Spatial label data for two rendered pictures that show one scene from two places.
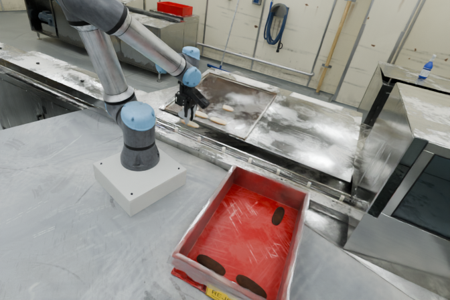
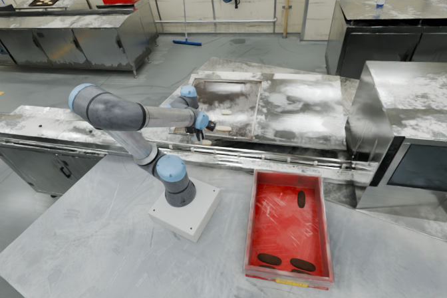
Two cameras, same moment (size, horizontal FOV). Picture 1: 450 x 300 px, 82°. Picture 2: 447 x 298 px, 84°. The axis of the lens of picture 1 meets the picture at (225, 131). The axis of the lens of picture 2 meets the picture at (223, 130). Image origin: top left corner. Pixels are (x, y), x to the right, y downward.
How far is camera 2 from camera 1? 0.38 m
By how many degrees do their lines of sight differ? 12
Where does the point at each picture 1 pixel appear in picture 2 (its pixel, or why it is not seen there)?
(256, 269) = (300, 249)
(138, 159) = (182, 197)
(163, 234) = (225, 247)
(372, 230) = (375, 194)
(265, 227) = (295, 213)
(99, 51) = (125, 136)
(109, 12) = (134, 120)
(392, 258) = (392, 207)
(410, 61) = not seen: outside the picture
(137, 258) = (217, 274)
